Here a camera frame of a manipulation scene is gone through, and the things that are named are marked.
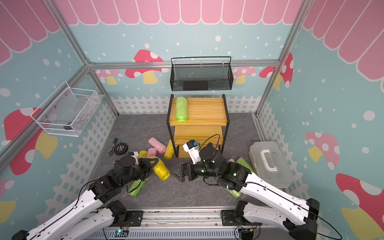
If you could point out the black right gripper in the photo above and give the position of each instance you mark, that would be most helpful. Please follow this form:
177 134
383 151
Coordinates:
184 170

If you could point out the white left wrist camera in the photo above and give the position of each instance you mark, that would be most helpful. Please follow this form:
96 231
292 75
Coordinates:
135 155

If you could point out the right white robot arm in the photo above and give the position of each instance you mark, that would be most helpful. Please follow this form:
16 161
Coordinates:
296 216

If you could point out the black tape roll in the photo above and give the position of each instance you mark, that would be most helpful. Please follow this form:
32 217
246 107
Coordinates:
121 149

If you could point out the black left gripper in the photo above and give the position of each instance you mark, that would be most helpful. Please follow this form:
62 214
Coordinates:
148 166

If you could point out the translucent plastic storage box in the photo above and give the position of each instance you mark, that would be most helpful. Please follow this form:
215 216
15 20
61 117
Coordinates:
270 165

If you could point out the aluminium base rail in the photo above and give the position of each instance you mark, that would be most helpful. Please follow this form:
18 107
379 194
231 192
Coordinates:
201 223

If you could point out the green circuit board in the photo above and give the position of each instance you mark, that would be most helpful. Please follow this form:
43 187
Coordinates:
121 233

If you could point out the white wire mesh basket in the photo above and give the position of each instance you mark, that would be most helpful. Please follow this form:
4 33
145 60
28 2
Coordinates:
67 111

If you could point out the black wire mesh basket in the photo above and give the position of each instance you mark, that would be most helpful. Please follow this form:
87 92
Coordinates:
201 74

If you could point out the green trash bag roll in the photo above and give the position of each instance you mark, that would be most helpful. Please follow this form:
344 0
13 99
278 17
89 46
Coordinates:
136 187
181 110
244 163

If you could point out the green handled ratchet wrench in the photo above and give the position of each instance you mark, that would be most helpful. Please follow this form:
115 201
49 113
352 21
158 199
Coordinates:
111 151

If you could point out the wooden three-tier shelf black frame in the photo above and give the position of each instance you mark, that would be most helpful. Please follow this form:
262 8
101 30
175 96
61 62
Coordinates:
208 120

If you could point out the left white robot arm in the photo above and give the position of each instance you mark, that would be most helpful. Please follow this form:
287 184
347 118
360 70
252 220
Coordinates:
99 192

